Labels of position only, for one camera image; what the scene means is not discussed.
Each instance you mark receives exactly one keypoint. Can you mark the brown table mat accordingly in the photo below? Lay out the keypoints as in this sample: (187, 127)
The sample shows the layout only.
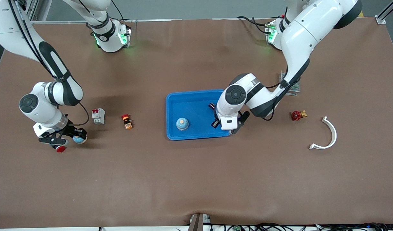
(196, 176)

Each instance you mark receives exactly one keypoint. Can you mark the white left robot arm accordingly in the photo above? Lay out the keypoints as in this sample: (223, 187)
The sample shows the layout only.
(308, 29)

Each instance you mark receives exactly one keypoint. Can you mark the grey metal bracket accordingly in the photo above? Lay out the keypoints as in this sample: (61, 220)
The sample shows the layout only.
(199, 221)

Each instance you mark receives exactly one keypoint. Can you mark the metal mesh power supply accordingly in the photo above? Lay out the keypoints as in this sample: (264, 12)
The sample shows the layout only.
(296, 89)

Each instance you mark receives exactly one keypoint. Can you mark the red mushroom push button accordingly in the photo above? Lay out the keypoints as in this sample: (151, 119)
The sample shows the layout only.
(60, 149)

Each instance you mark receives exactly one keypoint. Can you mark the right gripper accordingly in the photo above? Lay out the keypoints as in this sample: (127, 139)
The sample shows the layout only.
(70, 130)

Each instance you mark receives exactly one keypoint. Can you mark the red yellow emergency button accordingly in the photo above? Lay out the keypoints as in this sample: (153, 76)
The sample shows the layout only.
(127, 122)

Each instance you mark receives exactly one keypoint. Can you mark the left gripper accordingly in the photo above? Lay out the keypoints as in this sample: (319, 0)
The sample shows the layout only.
(214, 122)

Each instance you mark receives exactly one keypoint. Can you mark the blue service bell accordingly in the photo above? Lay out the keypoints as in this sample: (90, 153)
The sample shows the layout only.
(80, 139)
(182, 124)

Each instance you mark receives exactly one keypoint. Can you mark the blue plastic tray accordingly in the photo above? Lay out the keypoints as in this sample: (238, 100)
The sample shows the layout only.
(196, 106)

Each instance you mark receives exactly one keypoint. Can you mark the white curved plastic bracket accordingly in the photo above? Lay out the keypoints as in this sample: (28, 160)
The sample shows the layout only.
(335, 133)

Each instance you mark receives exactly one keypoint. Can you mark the aluminium table edge rail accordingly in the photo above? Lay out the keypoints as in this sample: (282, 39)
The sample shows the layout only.
(199, 19)

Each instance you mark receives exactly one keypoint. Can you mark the white circuit breaker red switch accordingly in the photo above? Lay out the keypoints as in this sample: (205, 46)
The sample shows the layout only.
(98, 116)

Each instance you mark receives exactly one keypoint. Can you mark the aluminium frame post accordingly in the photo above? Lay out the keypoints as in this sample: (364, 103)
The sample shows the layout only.
(31, 9)
(380, 20)

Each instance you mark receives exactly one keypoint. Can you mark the brass valve red handwheel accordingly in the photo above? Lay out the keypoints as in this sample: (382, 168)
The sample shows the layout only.
(296, 115)

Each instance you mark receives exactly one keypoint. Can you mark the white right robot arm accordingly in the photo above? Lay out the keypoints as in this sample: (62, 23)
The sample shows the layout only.
(10, 29)

